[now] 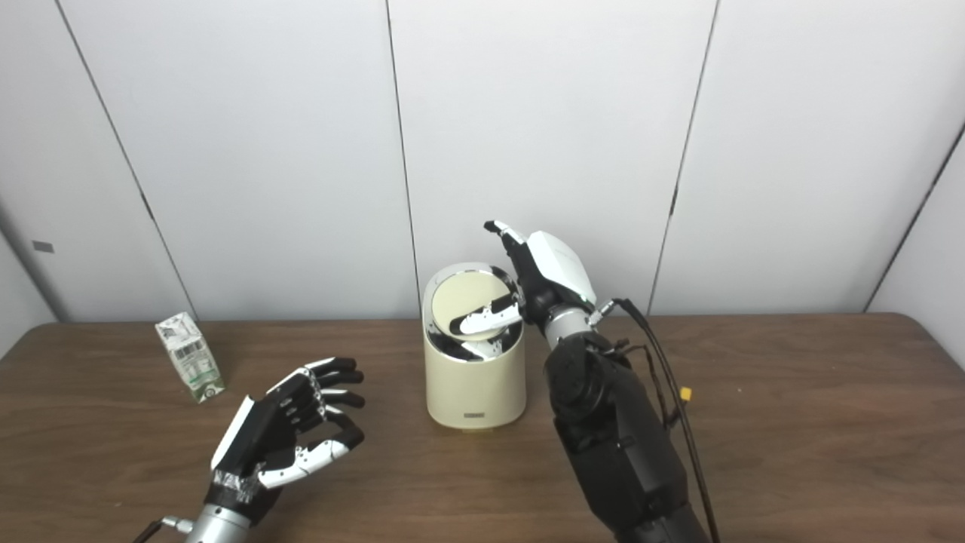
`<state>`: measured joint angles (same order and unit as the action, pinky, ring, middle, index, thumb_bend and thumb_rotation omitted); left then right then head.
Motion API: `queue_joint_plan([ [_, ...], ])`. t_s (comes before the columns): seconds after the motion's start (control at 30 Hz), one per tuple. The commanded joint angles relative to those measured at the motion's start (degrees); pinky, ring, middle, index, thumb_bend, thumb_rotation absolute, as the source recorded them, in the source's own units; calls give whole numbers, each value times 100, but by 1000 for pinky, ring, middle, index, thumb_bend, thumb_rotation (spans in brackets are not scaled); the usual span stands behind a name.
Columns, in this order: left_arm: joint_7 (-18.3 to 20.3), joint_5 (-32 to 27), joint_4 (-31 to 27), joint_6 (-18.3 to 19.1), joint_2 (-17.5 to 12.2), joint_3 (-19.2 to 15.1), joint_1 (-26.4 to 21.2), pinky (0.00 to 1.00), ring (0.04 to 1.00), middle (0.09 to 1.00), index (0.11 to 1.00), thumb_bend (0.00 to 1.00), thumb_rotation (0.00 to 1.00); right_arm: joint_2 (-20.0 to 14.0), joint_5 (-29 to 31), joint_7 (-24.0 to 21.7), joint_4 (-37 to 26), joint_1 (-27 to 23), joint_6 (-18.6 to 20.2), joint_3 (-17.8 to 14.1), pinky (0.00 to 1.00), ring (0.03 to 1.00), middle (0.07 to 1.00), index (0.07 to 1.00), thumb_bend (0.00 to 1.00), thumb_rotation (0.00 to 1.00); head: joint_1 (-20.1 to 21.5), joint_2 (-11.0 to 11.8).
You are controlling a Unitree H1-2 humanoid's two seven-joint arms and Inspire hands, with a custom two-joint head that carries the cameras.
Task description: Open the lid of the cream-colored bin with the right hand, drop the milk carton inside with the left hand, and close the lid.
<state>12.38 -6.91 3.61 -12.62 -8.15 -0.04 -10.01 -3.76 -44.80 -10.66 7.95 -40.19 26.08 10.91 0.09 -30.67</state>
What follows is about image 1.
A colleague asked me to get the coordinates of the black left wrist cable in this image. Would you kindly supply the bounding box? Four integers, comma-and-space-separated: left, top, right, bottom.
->
134, 516, 194, 543

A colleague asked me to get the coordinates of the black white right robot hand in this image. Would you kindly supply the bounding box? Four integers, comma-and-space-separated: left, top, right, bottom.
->
458, 220, 598, 338

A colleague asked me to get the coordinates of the thick black right wrist cable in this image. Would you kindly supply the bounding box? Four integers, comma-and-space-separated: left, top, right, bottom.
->
599, 298, 721, 543

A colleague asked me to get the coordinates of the white green milk carton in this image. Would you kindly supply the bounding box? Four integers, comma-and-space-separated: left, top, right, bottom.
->
155, 312, 225, 403

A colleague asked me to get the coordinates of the cream-colored bin body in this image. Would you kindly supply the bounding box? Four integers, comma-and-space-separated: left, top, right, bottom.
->
422, 262, 527, 431

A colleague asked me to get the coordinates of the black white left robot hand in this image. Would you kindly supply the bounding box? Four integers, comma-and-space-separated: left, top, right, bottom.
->
204, 357, 366, 521

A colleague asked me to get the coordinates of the cream round bin lid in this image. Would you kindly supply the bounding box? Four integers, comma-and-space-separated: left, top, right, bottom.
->
431, 271, 521, 357

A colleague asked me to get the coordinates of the thin black wire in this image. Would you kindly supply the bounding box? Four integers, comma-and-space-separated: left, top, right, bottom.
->
614, 343, 685, 427

